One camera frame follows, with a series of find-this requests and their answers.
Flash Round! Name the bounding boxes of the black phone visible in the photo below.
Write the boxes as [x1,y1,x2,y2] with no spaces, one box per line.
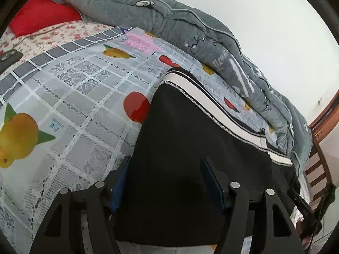
[0,49,24,70]

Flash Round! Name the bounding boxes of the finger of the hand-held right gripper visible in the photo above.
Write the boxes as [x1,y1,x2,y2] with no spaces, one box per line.
[316,182,336,224]
[287,188,322,241]

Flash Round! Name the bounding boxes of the red pillow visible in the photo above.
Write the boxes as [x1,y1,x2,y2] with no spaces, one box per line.
[9,0,82,38]

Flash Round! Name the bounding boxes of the grey flower-print quilt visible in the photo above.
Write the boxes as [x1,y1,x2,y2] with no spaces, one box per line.
[45,0,313,175]

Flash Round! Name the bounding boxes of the fruit-print plastic sheet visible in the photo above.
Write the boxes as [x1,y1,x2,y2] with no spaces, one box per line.
[0,26,276,254]

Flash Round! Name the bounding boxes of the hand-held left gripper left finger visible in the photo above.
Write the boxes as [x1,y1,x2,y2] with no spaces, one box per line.
[29,156,132,254]

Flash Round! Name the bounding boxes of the floral bed sheet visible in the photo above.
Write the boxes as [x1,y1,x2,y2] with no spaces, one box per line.
[0,20,122,59]

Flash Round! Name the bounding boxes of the black pants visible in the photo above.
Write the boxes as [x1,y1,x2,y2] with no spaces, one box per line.
[111,67,301,246]

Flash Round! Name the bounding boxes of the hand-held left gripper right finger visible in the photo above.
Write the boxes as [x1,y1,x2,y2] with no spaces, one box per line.
[200,157,305,254]

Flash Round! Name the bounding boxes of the wooden door frame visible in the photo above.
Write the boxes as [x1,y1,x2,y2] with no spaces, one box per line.
[309,88,339,138]

